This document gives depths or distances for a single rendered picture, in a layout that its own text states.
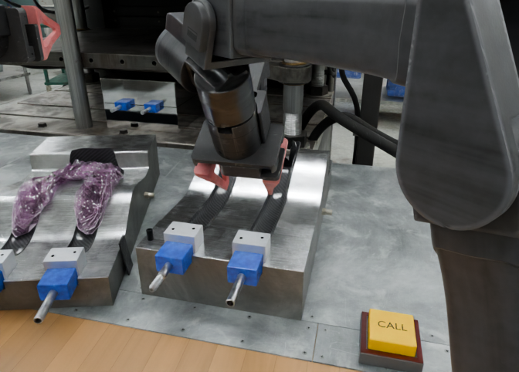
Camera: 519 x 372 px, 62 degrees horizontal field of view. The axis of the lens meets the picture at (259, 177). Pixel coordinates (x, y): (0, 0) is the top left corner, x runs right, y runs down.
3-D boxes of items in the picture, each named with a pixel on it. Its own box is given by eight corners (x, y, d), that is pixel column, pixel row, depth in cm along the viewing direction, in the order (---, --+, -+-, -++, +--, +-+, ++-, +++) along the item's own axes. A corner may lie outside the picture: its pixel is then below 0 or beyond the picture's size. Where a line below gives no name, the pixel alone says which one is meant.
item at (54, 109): (310, 173, 132) (311, 150, 129) (-41, 139, 159) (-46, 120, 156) (333, 103, 206) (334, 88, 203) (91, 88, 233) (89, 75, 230)
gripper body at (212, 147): (208, 128, 56) (194, 85, 50) (285, 134, 53) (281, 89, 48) (193, 168, 52) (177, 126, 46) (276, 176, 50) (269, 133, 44)
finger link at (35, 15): (24, 3, 62) (-28, 5, 54) (69, 4, 61) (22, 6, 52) (34, 52, 65) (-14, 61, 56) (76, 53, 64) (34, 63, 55)
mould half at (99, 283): (113, 306, 67) (102, 246, 63) (-60, 312, 66) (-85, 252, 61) (160, 174, 112) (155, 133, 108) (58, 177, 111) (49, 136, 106)
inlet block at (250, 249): (249, 322, 55) (249, 289, 53) (212, 316, 56) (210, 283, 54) (270, 263, 67) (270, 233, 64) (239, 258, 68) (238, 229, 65)
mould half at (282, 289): (301, 321, 64) (305, 245, 58) (141, 294, 70) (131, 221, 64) (330, 181, 108) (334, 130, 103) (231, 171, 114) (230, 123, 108)
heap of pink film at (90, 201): (104, 234, 75) (97, 194, 72) (-1, 238, 74) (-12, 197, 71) (134, 173, 99) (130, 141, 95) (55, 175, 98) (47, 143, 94)
